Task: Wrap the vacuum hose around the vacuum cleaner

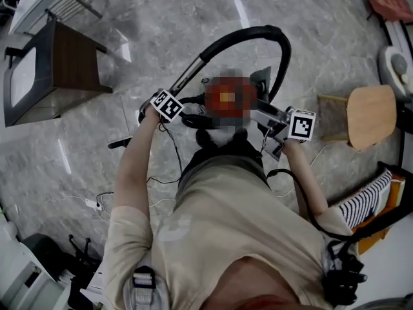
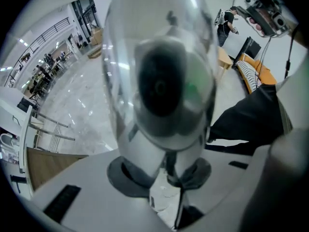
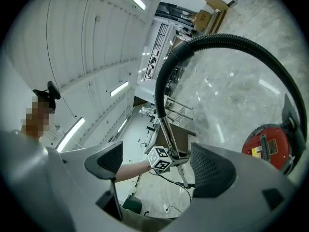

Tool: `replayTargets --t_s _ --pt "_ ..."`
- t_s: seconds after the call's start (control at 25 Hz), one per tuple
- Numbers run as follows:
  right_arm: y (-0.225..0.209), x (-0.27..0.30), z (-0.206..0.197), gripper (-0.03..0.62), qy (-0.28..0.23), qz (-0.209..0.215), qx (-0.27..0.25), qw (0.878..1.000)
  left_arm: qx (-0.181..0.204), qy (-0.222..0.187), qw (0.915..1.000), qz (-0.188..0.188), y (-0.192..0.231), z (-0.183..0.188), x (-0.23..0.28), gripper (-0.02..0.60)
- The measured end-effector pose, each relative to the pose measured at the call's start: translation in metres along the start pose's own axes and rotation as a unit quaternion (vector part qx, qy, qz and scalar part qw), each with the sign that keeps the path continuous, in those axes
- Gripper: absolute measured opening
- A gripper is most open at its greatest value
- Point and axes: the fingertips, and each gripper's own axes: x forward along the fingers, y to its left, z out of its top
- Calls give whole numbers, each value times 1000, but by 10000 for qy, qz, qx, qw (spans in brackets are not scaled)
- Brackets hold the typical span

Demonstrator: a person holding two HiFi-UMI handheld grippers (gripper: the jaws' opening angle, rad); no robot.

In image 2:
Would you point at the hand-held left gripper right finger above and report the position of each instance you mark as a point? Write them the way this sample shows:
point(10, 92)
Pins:
point(224, 178)

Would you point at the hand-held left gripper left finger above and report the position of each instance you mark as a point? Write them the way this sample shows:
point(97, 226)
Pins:
point(96, 202)

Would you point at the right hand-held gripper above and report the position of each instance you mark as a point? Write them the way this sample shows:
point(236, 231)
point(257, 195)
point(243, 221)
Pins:
point(270, 20)

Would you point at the person's right hand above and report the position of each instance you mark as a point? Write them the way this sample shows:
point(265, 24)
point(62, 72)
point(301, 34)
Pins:
point(256, 25)

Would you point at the black display panel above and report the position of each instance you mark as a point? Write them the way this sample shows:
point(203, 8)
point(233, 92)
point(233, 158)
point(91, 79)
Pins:
point(251, 48)

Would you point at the orange sofa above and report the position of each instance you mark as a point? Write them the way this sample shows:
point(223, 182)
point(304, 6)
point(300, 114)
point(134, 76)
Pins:
point(265, 74)

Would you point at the brown wooden cabinet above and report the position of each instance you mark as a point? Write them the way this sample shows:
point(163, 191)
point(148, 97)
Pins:
point(53, 168)

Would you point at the striped blanket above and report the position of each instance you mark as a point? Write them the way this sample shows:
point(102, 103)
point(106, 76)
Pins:
point(248, 76)

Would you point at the metal rack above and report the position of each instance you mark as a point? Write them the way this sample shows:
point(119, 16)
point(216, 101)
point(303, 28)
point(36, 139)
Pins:
point(53, 132)

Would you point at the cardboard box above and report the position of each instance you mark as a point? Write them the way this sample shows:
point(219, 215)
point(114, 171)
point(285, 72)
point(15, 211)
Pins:
point(96, 36)

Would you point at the black metal railing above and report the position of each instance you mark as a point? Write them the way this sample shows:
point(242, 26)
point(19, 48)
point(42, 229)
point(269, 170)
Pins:
point(61, 24)

